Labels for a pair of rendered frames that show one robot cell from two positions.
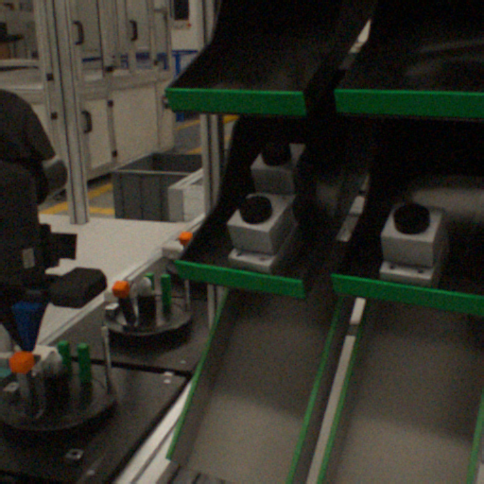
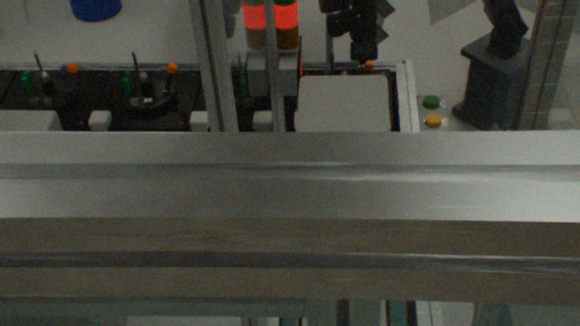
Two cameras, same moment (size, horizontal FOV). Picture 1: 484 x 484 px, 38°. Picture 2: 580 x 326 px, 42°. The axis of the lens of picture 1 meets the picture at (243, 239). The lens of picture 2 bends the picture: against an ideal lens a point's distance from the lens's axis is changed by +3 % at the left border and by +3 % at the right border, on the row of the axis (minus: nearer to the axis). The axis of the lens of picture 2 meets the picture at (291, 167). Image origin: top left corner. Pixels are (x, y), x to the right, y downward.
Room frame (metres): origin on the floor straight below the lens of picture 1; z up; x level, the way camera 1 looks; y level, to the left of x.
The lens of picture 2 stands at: (1.20, 1.62, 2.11)
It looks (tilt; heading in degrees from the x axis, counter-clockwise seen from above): 43 degrees down; 258
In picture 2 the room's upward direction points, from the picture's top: 4 degrees counter-clockwise
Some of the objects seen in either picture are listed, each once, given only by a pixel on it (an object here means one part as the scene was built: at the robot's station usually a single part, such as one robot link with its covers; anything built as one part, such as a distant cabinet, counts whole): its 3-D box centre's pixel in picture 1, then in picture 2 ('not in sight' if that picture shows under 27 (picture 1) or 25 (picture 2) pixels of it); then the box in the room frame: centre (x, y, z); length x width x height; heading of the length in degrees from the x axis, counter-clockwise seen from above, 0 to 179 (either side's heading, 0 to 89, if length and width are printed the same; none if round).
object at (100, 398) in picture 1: (59, 404); not in sight; (0.75, 0.23, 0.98); 0.14 x 0.14 x 0.02
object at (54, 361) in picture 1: (54, 361); not in sight; (0.75, 0.23, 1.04); 0.02 x 0.02 x 0.03
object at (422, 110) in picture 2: not in sight; (432, 130); (0.57, 0.38, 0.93); 0.21 x 0.07 x 0.06; 72
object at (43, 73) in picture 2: not in sight; (46, 84); (1.46, 0.00, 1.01); 0.24 x 0.24 x 0.13; 72
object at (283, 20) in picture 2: not in sight; (285, 11); (0.92, 0.38, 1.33); 0.05 x 0.05 x 0.05
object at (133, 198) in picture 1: (198, 189); not in sight; (2.89, 0.19, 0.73); 0.62 x 0.42 x 0.23; 72
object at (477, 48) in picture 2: not in sight; (497, 82); (0.37, 0.29, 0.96); 0.15 x 0.15 x 0.20; 23
